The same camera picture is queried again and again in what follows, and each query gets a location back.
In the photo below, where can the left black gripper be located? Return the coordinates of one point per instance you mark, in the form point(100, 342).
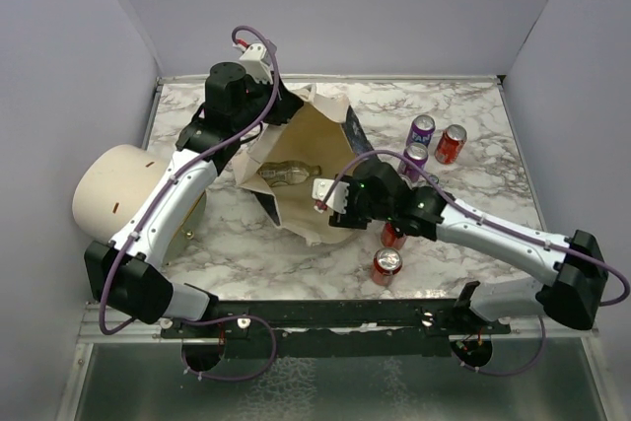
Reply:
point(284, 105)

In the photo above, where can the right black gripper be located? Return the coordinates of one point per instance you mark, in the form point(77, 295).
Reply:
point(349, 218)

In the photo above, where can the red cola can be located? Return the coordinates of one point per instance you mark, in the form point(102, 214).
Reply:
point(392, 237)

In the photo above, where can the red cola can three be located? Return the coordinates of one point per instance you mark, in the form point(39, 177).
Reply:
point(387, 262)

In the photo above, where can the purple fanta can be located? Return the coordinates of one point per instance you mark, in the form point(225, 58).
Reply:
point(416, 153)

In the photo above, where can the beige canvas tote bag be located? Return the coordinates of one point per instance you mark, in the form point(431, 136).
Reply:
point(324, 132)

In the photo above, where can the clear glass bottle two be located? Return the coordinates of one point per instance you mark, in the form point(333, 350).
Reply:
point(287, 172)

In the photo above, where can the purple fanta can two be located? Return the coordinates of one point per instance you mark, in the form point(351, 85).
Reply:
point(421, 130)

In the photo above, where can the red cola can two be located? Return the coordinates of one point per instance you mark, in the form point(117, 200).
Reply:
point(450, 144)

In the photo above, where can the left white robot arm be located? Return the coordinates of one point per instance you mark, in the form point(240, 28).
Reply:
point(124, 270)

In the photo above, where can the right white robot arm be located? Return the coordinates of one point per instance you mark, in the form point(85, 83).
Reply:
point(564, 278)

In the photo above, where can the cream cylindrical container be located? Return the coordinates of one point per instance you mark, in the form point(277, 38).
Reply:
point(125, 183)

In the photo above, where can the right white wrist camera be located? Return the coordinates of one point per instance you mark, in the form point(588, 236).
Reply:
point(329, 195)

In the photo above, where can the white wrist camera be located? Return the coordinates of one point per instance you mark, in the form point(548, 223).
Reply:
point(329, 195)
point(255, 58)

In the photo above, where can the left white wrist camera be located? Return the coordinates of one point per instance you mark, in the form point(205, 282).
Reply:
point(255, 58)

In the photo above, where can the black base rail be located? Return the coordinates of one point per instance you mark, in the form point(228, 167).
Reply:
point(336, 328)

